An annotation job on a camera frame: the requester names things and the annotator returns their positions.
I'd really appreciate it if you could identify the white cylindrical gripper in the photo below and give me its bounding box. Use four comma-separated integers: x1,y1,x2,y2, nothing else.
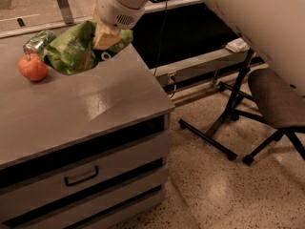
91,0,147,51

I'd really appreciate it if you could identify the green rice chip bag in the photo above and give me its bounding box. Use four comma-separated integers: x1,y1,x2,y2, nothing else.
39,21,133,75

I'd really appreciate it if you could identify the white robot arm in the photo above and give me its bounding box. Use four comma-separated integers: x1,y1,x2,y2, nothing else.
95,0,305,96

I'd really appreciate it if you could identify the red apple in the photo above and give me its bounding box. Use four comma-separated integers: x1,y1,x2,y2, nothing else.
17,53,49,82

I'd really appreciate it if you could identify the green soda can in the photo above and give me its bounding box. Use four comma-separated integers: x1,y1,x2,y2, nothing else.
23,30,56,54

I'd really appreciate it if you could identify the grey low ledge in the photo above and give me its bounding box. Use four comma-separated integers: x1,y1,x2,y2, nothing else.
151,49,247,87

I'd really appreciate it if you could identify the grey drawer cabinet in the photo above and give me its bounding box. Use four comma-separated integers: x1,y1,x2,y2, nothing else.
0,34,174,229

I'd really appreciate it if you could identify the white tissue pack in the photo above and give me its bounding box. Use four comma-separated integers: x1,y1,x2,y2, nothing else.
225,38,249,53

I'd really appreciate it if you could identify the black rolling stand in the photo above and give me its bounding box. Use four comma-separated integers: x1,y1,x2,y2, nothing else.
178,49,254,160

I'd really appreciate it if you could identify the dark office chair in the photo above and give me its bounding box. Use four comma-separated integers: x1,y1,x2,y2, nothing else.
242,69,305,165

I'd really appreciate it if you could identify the black hanging cable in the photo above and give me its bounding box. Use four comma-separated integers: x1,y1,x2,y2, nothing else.
153,0,169,76

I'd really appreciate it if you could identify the black drawer handle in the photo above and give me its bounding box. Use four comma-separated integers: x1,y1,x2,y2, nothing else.
64,165,99,187

